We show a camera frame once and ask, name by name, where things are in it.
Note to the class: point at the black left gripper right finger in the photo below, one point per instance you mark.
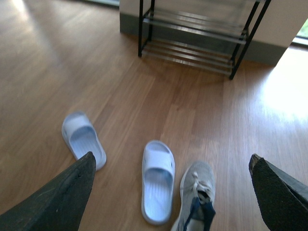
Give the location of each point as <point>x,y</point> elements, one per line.
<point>282,199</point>

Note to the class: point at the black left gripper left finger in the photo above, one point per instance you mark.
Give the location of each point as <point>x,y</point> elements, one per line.
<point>57,206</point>

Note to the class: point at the light blue slide sandal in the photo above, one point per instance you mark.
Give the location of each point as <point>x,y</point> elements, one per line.
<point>81,137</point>
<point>158,174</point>

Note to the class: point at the grey knit sneaker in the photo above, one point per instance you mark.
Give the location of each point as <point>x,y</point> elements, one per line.
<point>197,193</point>

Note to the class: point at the black metal shoe rack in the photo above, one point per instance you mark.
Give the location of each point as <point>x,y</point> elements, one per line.
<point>213,35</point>

